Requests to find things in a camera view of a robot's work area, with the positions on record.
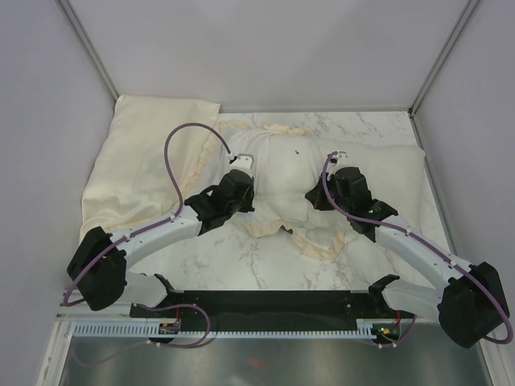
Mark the shiny metal sheet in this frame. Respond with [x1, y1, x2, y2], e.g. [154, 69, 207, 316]
[60, 326, 492, 385]

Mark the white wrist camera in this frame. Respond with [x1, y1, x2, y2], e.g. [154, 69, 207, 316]
[229, 154, 254, 170]
[328, 151, 349, 166]

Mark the aluminium frame rail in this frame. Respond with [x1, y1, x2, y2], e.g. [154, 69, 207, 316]
[55, 287, 498, 322]

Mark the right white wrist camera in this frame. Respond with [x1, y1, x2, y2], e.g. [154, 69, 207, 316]
[328, 151, 349, 166]

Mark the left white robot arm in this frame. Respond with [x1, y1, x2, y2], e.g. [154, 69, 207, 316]
[67, 169, 253, 317]

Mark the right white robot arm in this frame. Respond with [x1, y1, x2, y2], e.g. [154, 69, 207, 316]
[305, 152, 514, 348]

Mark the left aluminium corner post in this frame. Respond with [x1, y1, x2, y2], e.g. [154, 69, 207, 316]
[55, 0, 120, 105]

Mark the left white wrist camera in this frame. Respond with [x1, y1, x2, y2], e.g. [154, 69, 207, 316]
[229, 154, 254, 170]

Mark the white slotted cable duct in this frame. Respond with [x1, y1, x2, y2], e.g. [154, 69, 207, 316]
[72, 321, 399, 339]

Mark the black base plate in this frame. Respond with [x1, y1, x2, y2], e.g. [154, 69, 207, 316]
[130, 290, 412, 331]

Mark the aluminium corner post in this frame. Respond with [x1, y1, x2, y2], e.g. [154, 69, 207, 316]
[55, 0, 120, 105]
[406, 0, 484, 116]

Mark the white ruffled pillowcase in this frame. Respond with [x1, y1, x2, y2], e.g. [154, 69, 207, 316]
[184, 118, 351, 261]

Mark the cream yellow pillow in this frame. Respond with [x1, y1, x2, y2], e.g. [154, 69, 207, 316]
[80, 95, 222, 236]

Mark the white pillow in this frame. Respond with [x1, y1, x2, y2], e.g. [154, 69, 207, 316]
[265, 136, 428, 250]

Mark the right aluminium corner post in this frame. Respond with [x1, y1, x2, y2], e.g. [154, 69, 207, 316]
[406, 0, 484, 116]

